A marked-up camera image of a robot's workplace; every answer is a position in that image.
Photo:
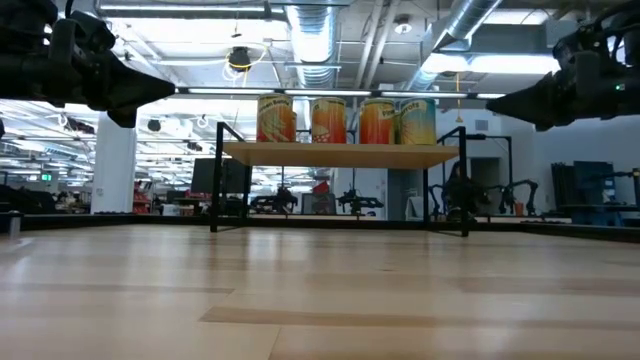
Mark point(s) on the black monitor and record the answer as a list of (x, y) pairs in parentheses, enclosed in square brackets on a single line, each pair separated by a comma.
[(205, 175)]

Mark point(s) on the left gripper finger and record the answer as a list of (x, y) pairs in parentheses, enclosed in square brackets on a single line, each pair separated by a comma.
[(120, 75), (120, 97)]

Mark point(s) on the orange red labelled can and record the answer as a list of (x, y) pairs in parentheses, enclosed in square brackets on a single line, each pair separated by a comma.
[(375, 125)]

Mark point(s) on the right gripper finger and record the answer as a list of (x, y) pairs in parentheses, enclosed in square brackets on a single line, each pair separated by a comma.
[(540, 112), (542, 90)]

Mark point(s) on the white building column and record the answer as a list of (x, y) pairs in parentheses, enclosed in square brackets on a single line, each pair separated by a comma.
[(114, 170)]

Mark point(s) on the wooden shelf black legs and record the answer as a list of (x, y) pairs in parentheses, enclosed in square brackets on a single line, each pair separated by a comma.
[(340, 156)]

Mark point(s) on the dark blue workstation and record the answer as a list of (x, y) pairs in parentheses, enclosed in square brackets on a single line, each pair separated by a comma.
[(590, 190)]

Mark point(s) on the grey metal post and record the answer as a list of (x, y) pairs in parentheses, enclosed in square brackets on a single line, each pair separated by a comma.
[(15, 222)]

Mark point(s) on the person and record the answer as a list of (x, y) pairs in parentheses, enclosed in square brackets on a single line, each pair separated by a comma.
[(452, 192)]

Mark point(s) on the green beans can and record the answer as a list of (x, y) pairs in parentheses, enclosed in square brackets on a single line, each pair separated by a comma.
[(275, 120)]

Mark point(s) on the silver ventilation duct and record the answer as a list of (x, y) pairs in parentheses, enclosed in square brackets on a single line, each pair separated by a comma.
[(312, 35), (465, 20)]

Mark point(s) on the small black ceiling dome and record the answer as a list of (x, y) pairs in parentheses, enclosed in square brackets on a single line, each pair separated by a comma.
[(154, 125)]

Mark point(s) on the background black robot arm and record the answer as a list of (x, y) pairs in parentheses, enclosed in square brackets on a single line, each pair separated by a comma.
[(282, 200), (357, 202), (530, 187)]

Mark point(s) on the red storage rack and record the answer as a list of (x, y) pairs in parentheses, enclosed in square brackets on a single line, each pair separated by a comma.
[(141, 200)]

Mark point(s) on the dark background furniture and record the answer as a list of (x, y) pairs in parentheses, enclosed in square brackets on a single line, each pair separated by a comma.
[(25, 200)]

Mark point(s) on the long ceiling light strip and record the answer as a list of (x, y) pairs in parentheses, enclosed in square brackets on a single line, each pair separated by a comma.
[(325, 92)]

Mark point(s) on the corn can orange label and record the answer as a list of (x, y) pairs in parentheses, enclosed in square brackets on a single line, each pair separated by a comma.
[(329, 122)]

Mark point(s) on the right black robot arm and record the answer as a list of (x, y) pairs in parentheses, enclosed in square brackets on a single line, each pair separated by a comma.
[(635, 95)]

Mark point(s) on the black ceiling dome device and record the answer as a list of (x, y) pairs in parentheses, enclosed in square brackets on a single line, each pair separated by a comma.
[(240, 59)]

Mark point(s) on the carrots can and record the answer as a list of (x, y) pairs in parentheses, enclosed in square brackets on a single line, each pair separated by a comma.
[(420, 125)]

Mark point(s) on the white round ceiling sensor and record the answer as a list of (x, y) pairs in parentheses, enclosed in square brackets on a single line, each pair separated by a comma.
[(402, 27)]

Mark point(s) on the green exit sign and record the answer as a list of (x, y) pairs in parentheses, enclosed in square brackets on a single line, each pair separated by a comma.
[(46, 177)]

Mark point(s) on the bright ceiling light panel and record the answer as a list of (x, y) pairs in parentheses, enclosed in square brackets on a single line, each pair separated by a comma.
[(500, 64)]

